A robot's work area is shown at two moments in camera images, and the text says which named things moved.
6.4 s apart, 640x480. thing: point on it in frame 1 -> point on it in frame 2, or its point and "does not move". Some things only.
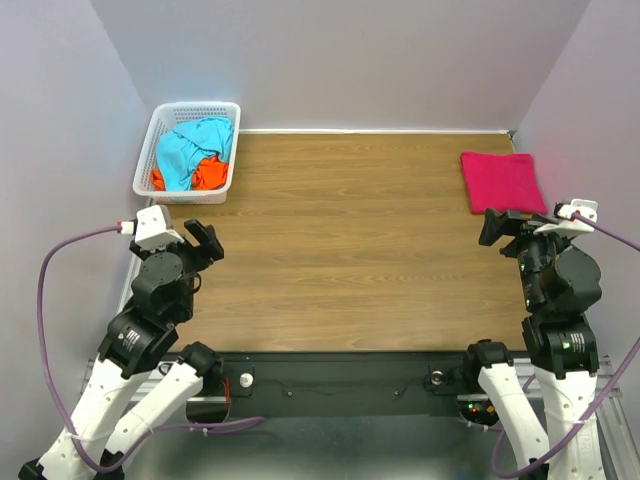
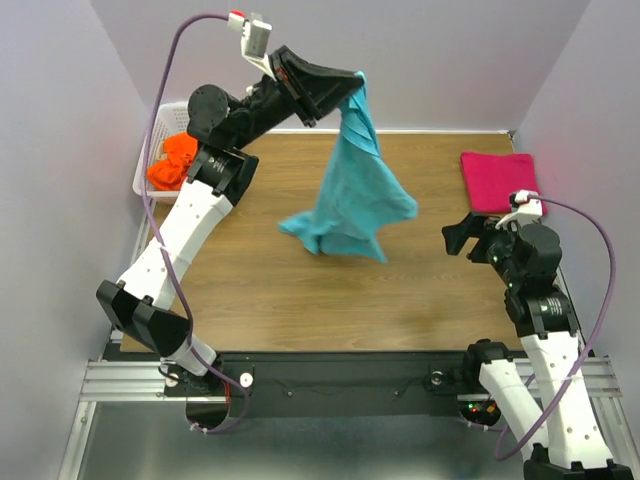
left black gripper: [211, 248] -> [313, 90]
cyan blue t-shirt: [181, 151] -> [361, 197]
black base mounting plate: [347, 384] does not move
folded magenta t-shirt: [505, 182] does not move
